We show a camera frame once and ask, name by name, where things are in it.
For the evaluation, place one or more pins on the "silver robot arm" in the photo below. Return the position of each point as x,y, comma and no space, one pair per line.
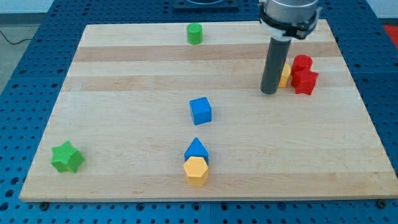
289,19

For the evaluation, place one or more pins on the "blue cube block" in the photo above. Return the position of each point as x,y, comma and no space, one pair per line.
200,110

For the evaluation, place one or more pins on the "yellow hexagon block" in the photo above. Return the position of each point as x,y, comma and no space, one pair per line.
196,171

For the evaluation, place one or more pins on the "blue triangle block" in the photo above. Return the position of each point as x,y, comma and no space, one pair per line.
197,149

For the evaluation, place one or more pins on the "wooden board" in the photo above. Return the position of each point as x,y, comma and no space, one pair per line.
125,106

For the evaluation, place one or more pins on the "green cylinder block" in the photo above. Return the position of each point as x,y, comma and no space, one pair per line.
194,33

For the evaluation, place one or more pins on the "yellow block behind rod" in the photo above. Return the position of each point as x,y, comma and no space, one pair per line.
285,75

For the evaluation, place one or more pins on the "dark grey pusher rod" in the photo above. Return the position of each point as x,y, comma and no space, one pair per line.
275,60

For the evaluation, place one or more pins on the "red star block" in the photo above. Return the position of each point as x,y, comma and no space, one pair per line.
304,81

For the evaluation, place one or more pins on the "red cylinder block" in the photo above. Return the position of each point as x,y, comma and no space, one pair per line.
301,62

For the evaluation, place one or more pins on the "green star block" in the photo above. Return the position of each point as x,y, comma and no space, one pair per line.
66,158

